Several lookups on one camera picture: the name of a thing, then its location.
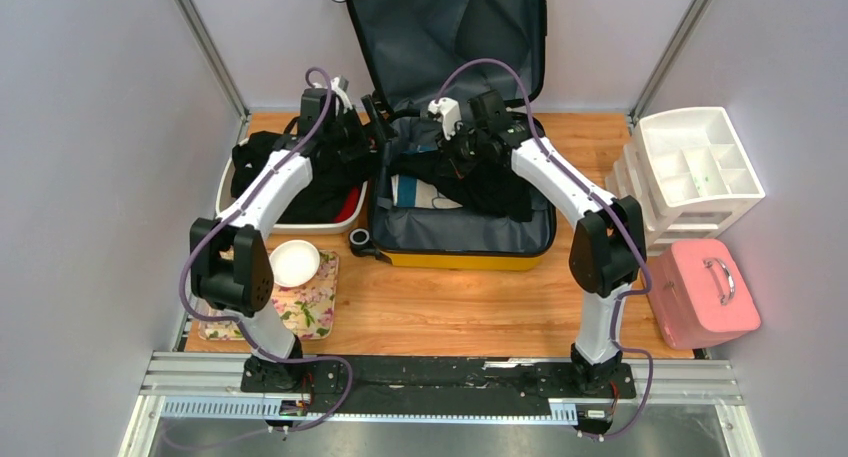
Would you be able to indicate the white rectangular basin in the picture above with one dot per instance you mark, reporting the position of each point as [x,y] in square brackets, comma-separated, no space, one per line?
[224,200]

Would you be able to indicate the teal cream cartoon shirt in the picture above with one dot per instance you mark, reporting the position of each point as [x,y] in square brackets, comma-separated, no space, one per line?
[418,180]

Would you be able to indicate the yellow cartoon hard-shell suitcase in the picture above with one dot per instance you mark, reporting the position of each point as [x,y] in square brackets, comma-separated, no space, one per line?
[416,49]

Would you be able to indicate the pink jewelry box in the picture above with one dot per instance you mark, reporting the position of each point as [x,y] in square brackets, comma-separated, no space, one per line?
[698,295]

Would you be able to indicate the white small bowl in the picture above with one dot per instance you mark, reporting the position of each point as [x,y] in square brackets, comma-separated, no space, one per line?
[294,263]

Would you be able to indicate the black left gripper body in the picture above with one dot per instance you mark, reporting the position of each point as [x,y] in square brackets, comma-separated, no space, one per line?
[349,138]

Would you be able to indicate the black garment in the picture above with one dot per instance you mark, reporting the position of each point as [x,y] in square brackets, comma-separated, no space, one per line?
[320,201]
[496,191]

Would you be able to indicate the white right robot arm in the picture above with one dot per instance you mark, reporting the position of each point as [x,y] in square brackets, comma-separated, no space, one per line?
[607,249]

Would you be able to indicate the white drawer organizer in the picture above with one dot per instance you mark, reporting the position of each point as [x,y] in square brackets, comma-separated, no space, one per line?
[690,173]

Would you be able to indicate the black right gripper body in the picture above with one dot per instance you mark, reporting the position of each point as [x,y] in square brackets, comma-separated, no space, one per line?
[464,150]

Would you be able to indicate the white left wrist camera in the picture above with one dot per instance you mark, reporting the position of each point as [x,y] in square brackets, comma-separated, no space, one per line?
[339,85]

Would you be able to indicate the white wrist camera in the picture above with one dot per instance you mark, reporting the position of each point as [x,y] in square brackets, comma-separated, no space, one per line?
[447,111]
[339,85]

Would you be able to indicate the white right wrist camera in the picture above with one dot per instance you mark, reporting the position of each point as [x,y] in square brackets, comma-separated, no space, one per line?
[447,111]

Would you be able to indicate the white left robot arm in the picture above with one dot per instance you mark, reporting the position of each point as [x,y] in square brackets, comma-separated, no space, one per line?
[229,276]

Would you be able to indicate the red garment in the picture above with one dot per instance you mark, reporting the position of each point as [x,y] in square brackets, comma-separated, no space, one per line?
[349,206]

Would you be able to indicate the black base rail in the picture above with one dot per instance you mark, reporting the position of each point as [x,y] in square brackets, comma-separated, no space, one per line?
[437,386]

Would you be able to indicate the floral tray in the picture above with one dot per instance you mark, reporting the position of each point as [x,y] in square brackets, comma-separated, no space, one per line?
[308,310]

